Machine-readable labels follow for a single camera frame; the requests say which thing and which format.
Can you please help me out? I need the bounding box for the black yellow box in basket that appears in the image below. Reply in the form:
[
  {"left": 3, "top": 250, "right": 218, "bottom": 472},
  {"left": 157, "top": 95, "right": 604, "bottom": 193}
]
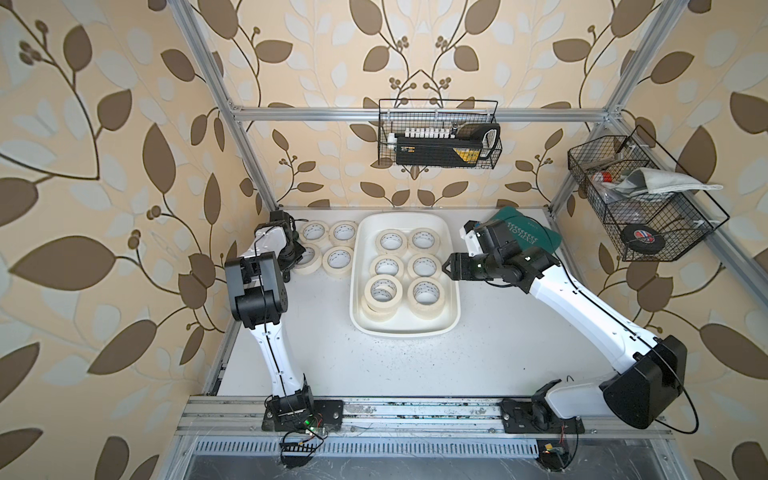
[{"left": 394, "top": 137, "right": 503, "bottom": 169}]

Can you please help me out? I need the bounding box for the black wire basket wall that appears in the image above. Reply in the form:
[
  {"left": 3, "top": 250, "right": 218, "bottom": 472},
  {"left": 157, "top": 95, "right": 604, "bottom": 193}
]
[
  {"left": 374, "top": 97, "right": 502, "bottom": 169},
  {"left": 568, "top": 126, "right": 730, "bottom": 262}
]

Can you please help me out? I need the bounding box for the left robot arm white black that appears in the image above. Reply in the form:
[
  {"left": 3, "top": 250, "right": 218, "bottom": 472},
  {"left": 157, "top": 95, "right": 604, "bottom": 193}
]
[{"left": 224, "top": 210, "right": 306, "bottom": 397}]

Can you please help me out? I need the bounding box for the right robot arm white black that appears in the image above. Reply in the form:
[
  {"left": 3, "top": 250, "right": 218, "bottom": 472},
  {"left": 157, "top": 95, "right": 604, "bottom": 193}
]
[{"left": 442, "top": 219, "right": 687, "bottom": 432}]

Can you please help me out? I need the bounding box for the white plastic storage tray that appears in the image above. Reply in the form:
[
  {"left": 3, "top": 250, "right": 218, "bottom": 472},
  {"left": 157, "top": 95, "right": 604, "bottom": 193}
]
[{"left": 350, "top": 211, "right": 461, "bottom": 338}]

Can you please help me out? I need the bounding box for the green plastic tool case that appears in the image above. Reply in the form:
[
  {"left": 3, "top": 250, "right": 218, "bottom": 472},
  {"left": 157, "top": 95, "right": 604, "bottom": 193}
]
[{"left": 491, "top": 206, "right": 562, "bottom": 254}]

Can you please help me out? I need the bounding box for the black wire basket back wall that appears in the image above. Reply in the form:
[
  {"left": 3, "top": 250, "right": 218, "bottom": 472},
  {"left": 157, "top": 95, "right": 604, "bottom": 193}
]
[{"left": 374, "top": 97, "right": 502, "bottom": 169}]

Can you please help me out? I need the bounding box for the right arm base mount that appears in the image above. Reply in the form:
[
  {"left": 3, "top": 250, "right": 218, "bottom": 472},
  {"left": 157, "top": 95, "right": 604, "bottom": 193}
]
[{"left": 498, "top": 398, "right": 585, "bottom": 435}]

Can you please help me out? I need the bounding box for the black tape roll red label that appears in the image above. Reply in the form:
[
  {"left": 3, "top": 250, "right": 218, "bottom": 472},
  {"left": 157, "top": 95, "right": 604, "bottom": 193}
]
[{"left": 620, "top": 224, "right": 666, "bottom": 255}]

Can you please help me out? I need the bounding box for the aluminium front rail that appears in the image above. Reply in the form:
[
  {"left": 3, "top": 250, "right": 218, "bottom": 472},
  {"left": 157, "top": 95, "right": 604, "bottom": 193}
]
[{"left": 177, "top": 396, "right": 673, "bottom": 440}]

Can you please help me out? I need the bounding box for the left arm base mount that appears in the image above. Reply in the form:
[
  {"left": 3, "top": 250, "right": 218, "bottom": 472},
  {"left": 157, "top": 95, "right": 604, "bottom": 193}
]
[{"left": 261, "top": 393, "right": 344, "bottom": 434}]

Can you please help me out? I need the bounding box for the masking tape stack front left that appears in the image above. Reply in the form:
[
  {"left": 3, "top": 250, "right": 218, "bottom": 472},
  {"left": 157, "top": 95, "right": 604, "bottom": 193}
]
[{"left": 362, "top": 275, "right": 404, "bottom": 322}]

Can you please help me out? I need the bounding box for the masking tape roll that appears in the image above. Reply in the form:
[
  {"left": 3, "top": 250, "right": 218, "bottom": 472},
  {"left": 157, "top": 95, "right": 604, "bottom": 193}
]
[
  {"left": 369, "top": 254, "right": 406, "bottom": 281},
  {"left": 293, "top": 244, "right": 323, "bottom": 275},
  {"left": 407, "top": 277, "right": 447, "bottom": 320},
  {"left": 322, "top": 246, "right": 354, "bottom": 278},
  {"left": 298, "top": 220, "right": 330, "bottom": 247},
  {"left": 374, "top": 229, "right": 408, "bottom": 256},
  {"left": 408, "top": 228, "right": 441, "bottom": 255},
  {"left": 407, "top": 254, "right": 442, "bottom": 279},
  {"left": 328, "top": 220, "right": 358, "bottom": 248}
]

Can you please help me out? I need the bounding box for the black wire basket right wall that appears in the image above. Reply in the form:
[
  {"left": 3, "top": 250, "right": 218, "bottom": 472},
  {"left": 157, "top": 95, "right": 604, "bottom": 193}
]
[{"left": 568, "top": 126, "right": 730, "bottom": 262}]

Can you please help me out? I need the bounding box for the grey folded cloth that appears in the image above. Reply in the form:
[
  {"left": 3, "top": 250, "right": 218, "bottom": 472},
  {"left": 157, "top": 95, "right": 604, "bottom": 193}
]
[{"left": 611, "top": 168, "right": 723, "bottom": 197}]

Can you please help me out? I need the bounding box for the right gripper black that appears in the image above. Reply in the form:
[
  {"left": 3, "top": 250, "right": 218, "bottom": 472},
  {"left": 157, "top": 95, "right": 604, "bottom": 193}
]
[{"left": 442, "top": 251, "right": 501, "bottom": 280}]

